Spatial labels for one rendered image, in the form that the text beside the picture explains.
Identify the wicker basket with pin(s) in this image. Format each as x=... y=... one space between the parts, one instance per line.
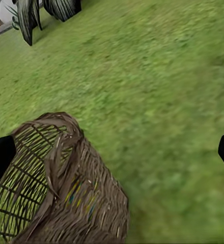
x=77 y=200

